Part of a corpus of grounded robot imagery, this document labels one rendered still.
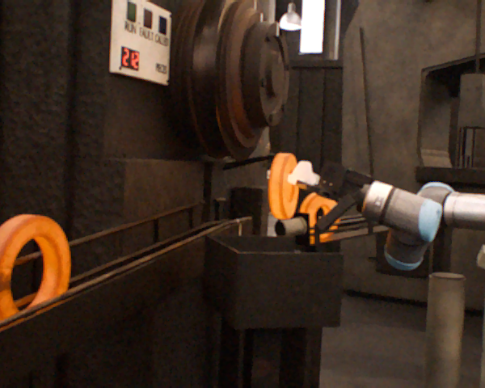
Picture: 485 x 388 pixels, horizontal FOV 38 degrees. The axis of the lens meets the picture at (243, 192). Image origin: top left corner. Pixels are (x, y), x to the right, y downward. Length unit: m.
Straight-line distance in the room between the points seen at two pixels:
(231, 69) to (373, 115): 2.91
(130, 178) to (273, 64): 0.54
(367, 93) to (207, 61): 2.98
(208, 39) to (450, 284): 1.20
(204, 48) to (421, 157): 2.92
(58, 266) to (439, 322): 1.56
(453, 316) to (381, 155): 2.26
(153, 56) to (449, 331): 1.36
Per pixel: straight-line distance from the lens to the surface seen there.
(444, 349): 2.48
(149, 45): 1.69
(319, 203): 2.30
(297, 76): 6.15
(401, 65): 4.58
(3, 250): 1.07
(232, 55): 1.77
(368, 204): 1.59
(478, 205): 1.70
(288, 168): 1.65
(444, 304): 2.44
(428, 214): 1.58
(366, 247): 4.60
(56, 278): 1.19
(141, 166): 1.58
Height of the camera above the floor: 0.89
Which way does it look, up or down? 3 degrees down
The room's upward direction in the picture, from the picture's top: 3 degrees clockwise
